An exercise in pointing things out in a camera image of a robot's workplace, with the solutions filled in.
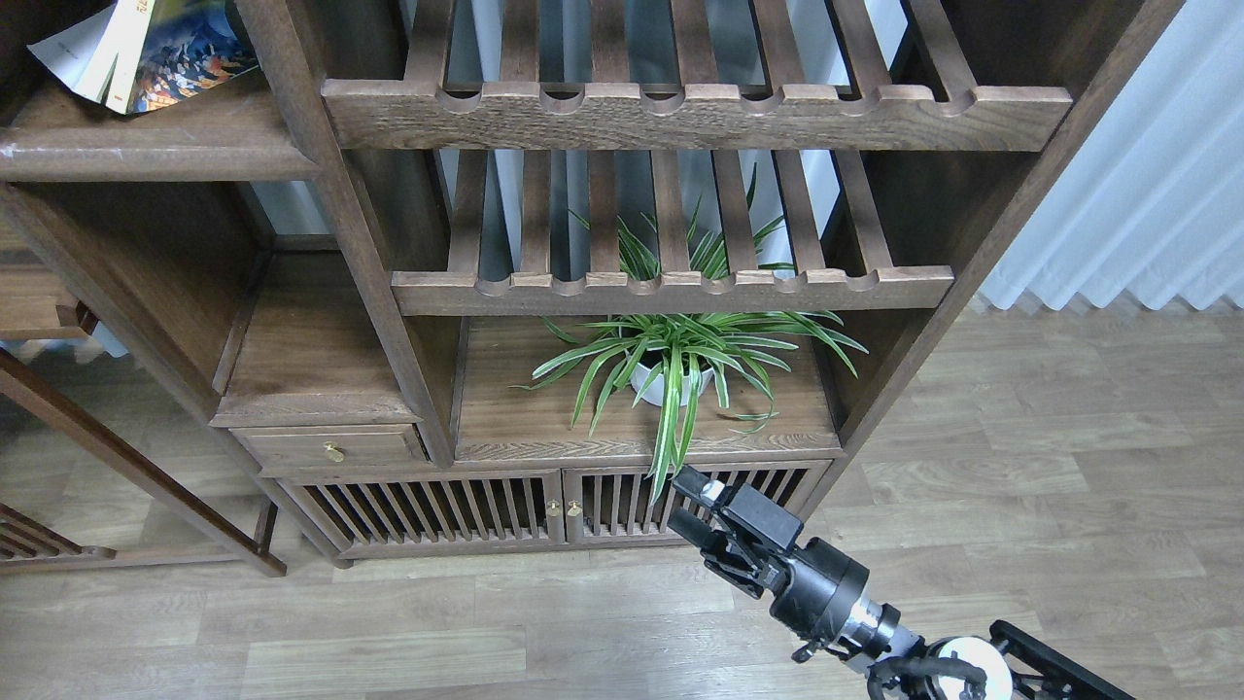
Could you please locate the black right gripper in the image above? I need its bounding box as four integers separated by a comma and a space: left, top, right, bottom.
671, 466, 868, 647

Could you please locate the colourful cover paperback book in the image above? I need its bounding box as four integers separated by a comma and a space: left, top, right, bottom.
103, 1, 260, 114

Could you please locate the yellow green book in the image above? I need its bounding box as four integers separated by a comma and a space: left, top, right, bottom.
27, 1, 129, 104

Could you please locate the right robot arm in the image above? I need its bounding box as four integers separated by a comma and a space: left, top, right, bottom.
671, 467, 1125, 699

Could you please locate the white plant pot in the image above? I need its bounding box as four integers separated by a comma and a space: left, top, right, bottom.
629, 353, 715, 407

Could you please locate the dark wooden bookshelf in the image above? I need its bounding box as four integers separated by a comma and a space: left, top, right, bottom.
2, 1, 1182, 566

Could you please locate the white curtain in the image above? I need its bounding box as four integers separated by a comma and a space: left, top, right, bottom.
972, 0, 1244, 312

